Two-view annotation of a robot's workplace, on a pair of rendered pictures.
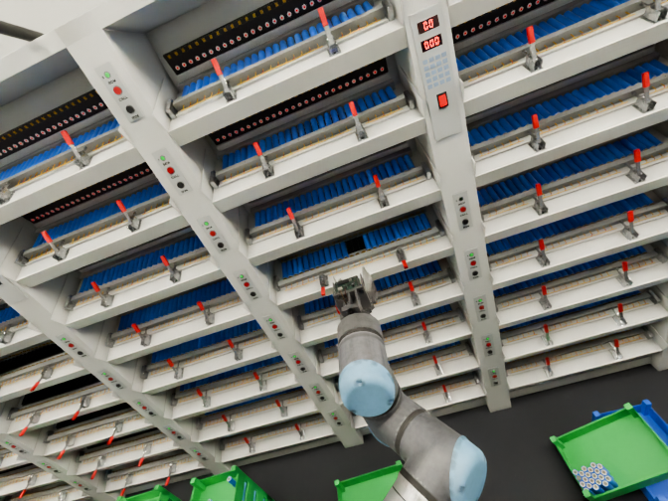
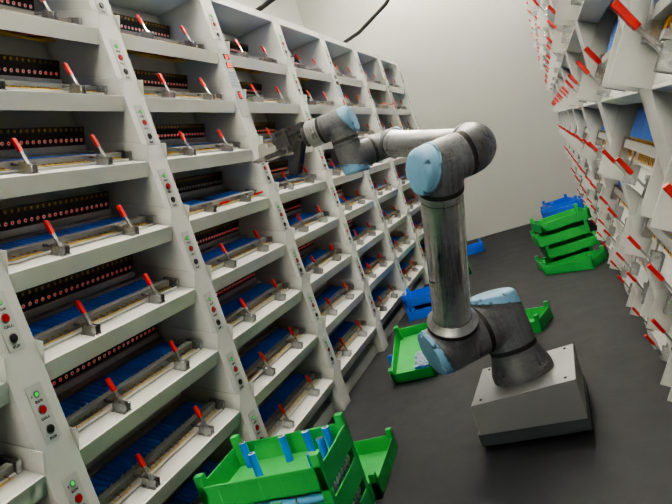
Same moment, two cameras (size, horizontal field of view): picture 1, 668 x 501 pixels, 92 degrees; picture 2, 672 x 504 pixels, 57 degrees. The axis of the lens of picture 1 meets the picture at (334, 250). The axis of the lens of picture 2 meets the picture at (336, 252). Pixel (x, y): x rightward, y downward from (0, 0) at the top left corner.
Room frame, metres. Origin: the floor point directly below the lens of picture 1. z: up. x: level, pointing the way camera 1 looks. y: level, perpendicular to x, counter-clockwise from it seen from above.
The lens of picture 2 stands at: (0.15, 2.07, 0.89)
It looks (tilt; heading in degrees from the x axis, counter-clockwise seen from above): 6 degrees down; 281
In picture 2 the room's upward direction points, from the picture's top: 19 degrees counter-clockwise
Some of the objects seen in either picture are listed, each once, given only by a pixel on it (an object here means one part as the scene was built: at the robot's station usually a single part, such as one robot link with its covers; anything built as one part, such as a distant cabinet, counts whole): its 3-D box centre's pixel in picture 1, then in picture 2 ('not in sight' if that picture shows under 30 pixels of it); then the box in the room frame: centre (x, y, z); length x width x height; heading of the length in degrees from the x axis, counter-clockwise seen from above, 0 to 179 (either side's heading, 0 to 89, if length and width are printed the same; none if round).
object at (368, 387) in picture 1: (365, 371); (337, 124); (0.40, 0.04, 1.08); 0.12 x 0.09 x 0.10; 170
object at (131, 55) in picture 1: (272, 298); (159, 244); (1.02, 0.28, 0.90); 0.20 x 0.09 x 1.81; 170
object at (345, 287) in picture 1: (354, 305); (292, 140); (0.56, 0.01, 1.09); 0.12 x 0.08 x 0.09; 170
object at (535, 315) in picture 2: not in sight; (513, 320); (0.01, -0.79, 0.04); 0.30 x 0.20 x 0.08; 155
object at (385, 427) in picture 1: (389, 412); (354, 155); (0.38, 0.03, 0.97); 0.12 x 0.09 x 0.12; 27
